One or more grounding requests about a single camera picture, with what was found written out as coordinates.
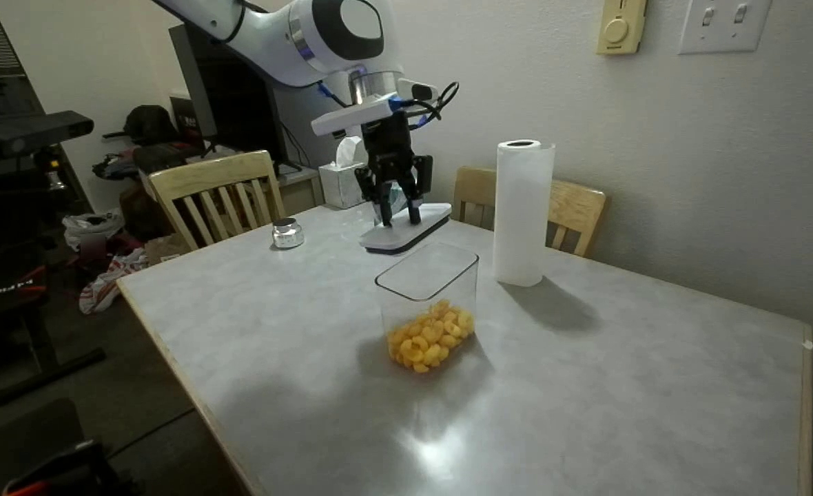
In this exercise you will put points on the dark hat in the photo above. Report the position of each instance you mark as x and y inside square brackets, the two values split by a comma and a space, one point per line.
[151, 124]

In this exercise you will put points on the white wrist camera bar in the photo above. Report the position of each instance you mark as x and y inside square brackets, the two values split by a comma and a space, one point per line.
[353, 110]

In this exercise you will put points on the black and red floor item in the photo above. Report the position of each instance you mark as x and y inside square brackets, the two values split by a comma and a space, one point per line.
[66, 470]

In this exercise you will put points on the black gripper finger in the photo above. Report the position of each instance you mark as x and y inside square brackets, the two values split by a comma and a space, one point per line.
[411, 202]
[388, 206]

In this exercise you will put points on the dark television screen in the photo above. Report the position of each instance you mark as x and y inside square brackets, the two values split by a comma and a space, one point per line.
[231, 99]

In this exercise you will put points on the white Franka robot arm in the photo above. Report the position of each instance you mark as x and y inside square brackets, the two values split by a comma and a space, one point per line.
[305, 37]

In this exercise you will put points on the yellow snack pieces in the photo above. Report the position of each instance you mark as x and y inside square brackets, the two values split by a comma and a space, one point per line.
[431, 341]

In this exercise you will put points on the white square container lid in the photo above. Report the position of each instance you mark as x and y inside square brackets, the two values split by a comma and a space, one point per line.
[416, 234]

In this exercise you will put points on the cream wooden slatted chair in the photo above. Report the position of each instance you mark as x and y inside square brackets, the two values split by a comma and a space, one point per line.
[213, 182]

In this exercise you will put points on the white paper towel roll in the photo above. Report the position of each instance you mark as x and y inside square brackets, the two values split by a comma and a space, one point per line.
[523, 211]

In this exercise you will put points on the white double light switch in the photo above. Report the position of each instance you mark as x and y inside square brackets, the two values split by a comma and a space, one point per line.
[727, 25]

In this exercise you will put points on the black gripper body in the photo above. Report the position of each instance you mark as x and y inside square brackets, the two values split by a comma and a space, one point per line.
[391, 153]

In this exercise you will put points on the tan wooden slatted chair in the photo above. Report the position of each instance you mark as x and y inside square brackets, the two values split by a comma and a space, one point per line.
[581, 216]

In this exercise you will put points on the pile of clothes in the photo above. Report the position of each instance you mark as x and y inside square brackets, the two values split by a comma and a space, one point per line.
[111, 266]

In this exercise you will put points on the beige wall thermostat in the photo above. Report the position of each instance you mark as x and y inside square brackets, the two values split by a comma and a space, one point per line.
[621, 27]

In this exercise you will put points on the clear plastic food container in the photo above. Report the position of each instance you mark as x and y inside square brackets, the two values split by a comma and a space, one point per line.
[429, 292]

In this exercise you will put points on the black equipment stand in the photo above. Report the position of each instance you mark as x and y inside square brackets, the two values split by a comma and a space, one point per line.
[20, 182]

